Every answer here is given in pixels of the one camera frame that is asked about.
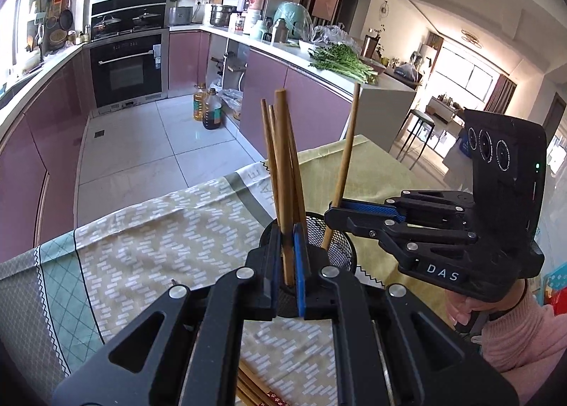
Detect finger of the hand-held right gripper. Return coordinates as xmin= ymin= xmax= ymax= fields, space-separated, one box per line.
xmin=323 ymin=206 xmax=481 ymax=265
xmin=329 ymin=190 xmax=478 ymax=218

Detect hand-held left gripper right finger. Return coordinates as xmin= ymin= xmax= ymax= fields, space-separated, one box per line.
xmin=292 ymin=223 xmax=519 ymax=406

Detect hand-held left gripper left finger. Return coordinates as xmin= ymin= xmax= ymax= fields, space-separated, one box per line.
xmin=52 ymin=224 xmax=284 ymax=406

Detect black mesh utensil holder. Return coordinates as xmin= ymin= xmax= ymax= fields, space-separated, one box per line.
xmin=258 ymin=210 xmax=357 ymax=318

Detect bunch of wooden chopsticks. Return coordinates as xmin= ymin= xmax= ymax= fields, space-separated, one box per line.
xmin=235 ymin=358 xmax=286 ymax=406

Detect person's right forearm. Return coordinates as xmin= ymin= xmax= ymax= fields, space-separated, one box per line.
xmin=481 ymin=293 xmax=567 ymax=406

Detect person's right hand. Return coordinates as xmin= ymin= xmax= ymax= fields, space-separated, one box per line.
xmin=444 ymin=282 xmax=529 ymax=333

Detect black stool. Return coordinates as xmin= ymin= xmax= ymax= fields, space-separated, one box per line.
xmin=396 ymin=109 xmax=437 ymax=169

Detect brown curtain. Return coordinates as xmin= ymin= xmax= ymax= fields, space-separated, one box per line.
xmin=487 ymin=73 xmax=517 ymax=115

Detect printed green yellow tablecloth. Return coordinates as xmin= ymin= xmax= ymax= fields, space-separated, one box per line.
xmin=0 ymin=135 xmax=426 ymax=406

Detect living room window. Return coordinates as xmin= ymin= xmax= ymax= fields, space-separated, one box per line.
xmin=432 ymin=45 xmax=502 ymax=102

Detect bunch of green vegetables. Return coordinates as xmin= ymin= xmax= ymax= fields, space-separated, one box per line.
xmin=308 ymin=43 xmax=379 ymax=85

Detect dark oil bottle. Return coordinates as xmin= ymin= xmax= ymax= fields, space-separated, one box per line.
xmin=203 ymin=88 xmax=223 ymax=129

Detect crumpled plastic bag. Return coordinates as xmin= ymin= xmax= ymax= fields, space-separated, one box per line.
xmin=219 ymin=88 xmax=244 ymax=119

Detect yellow oil bottle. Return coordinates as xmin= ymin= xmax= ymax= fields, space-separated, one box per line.
xmin=192 ymin=82 xmax=209 ymax=122

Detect clear plastic bag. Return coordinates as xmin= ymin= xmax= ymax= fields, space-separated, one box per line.
xmin=310 ymin=25 xmax=355 ymax=50

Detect mint green appliance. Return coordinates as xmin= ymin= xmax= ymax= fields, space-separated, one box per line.
xmin=271 ymin=1 xmax=313 ymax=40

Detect black integrated stove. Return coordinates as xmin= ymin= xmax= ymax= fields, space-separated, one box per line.
xmin=90 ymin=0 xmax=171 ymax=111

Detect pink base cabinets with sink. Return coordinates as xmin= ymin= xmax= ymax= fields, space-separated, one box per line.
xmin=0 ymin=45 xmax=97 ymax=262

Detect steel stockpot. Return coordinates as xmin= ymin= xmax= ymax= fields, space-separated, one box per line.
xmin=209 ymin=4 xmax=236 ymax=28

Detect silver countertop appliance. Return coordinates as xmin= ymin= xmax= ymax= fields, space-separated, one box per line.
xmin=169 ymin=6 xmax=194 ymax=26

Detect black wok with lid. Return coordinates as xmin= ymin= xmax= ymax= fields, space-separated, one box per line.
xmin=131 ymin=11 xmax=162 ymax=28
xmin=92 ymin=15 xmax=122 ymax=31

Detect hanging frying pans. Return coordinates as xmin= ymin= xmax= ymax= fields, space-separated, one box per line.
xmin=44 ymin=0 xmax=74 ymax=49

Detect kitchen window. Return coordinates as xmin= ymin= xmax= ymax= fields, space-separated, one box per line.
xmin=0 ymin=0 xmax=25 ymax=74

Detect pink wall painting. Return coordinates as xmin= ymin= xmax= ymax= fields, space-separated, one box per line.
xmin=312 ymin=0 xmax=342 ymax=21

